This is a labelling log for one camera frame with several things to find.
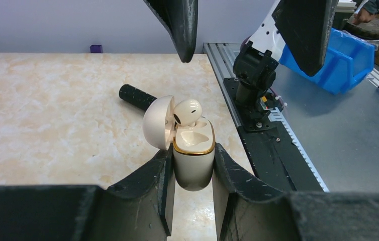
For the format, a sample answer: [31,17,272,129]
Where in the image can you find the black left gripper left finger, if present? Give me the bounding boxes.
[0,150,175,240]

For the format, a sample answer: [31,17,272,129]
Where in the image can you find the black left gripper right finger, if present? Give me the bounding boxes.
[212,144,379,240]

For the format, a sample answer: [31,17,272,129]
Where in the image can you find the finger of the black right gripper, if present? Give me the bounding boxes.
[145,0,199,63]
[272,0,338,76]

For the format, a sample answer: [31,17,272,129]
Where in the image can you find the white earbud charging case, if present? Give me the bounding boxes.
[142,95,216,191]

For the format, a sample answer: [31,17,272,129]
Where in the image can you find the white earbud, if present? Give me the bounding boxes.
[173,99,203,127]

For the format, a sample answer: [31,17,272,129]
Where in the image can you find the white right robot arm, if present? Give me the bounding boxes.
[146,1,338,106]

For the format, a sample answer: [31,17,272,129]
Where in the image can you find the blue plastic bin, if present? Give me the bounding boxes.
[279,29,375,94]

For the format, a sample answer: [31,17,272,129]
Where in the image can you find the small purple object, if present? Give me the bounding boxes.
[89,45,104,54]

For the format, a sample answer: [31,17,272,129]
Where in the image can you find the black microphone grey head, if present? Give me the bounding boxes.
[118,84,157,111]

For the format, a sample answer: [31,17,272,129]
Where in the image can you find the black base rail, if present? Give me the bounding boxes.
[223,78,329,192]

